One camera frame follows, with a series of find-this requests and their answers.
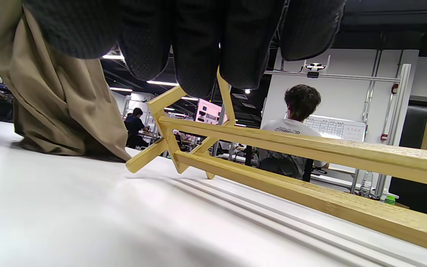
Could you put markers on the white headset on frame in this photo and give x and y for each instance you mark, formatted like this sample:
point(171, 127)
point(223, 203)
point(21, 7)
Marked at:
point(315, 69)

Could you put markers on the pink white box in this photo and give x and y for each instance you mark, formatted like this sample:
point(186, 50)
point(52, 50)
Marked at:
point(208, 112)

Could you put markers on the person's right hand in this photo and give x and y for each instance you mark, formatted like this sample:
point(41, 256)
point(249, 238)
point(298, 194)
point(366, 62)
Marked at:
point(198, 33)

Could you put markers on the ceiling light strip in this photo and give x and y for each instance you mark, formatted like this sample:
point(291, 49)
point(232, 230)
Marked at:
point(162, 83)
point(121, 89)
point(112, 56)

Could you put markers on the green lidded container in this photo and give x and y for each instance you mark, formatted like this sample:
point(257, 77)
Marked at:
point(389, 200)

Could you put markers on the whiteboard with table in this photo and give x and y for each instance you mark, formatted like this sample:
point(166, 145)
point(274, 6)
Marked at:
point(337, 128)

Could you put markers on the red fire alarm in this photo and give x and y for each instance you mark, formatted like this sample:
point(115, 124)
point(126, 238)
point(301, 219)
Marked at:
point(395, 88)

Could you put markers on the bamboo folding rack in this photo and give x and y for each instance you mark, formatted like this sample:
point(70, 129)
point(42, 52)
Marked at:
point(310, 148)

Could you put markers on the khaki fabric garment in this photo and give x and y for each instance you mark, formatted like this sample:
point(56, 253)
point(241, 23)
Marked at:
point(58, 96)

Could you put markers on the clear water bottle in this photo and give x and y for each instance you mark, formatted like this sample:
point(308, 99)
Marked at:
point(366, 184)

